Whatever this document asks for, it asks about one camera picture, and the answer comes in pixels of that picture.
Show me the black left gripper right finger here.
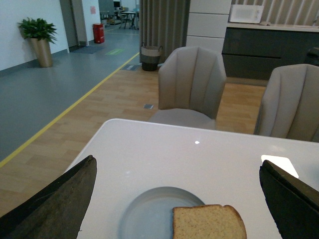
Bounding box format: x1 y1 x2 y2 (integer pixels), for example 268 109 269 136
259 160 319 239

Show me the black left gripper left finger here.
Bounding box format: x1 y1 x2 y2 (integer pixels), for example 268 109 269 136
0 155 97 239

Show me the brown bread slice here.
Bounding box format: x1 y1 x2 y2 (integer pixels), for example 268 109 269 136
172 204 247 239

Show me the light blue round plate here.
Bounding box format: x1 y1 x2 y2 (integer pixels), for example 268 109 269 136
119 186 204 239

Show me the beige upholstered chair right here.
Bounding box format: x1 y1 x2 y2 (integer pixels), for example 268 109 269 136
254 64 319 142

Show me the beige upholstered chair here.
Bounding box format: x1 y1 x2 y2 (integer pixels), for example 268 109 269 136
254 64 319 142
149 46 226 130

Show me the dark grey counter cabinet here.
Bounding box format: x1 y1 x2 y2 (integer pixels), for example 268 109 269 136
222 26 319 80

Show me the beige upholstered chair left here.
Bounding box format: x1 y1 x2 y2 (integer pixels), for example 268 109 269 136
149 46 226 130

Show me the green potted plant gold pot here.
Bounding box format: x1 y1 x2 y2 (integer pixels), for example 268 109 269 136
18 17 57 68

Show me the woven laundry basket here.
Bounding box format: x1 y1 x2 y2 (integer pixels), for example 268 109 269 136
141 43 162 71

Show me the red cylindrical bin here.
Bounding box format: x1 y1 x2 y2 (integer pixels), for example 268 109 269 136
93 23 105 44

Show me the white microwave oven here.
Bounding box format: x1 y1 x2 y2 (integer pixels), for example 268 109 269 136
228 4 264 24

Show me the white drawer cabinet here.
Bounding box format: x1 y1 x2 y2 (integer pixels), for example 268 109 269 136
186 0 231 53

